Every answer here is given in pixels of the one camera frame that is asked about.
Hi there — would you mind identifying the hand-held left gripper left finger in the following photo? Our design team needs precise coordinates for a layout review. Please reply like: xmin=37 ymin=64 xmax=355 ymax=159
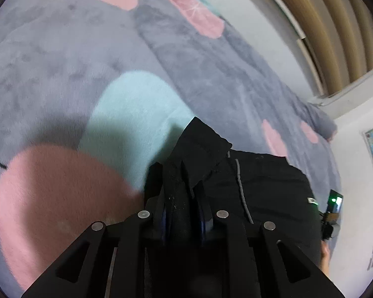
xmin=20 ymin=161 xmax=175 ymax=298

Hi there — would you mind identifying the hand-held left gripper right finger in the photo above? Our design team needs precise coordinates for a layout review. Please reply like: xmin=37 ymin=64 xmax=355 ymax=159
xmin=194 ymin=183 xmax=345 ymax=298

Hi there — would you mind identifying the black hooded jacket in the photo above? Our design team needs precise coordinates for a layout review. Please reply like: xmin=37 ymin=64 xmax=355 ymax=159
xmin=162 ymin=116 xmax=323 ymax=274

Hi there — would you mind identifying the person's right forearm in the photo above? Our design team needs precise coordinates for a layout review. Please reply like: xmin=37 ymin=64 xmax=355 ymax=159
xmin=320 ymin=243 xmax=331 ymax=274

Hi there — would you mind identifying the grey blanket with pink flowers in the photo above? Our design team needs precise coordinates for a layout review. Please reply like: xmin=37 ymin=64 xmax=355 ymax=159
xmin=0 ymin=0 xmax=342 ymax=292

